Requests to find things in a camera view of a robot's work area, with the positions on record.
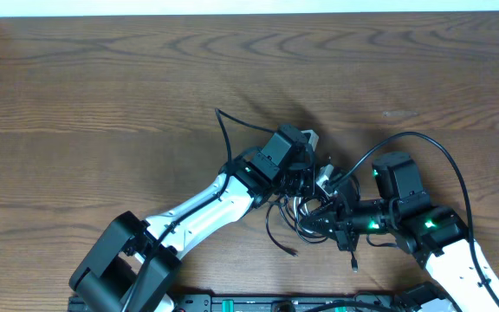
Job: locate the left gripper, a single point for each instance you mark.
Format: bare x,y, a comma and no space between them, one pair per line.
310,188

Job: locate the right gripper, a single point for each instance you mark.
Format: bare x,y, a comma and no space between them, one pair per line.
339,224

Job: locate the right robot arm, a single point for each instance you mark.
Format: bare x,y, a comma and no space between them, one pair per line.
434,235

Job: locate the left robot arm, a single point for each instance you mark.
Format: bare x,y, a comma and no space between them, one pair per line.
135,261

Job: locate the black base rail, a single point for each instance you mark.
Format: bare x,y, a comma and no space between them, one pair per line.
208,303

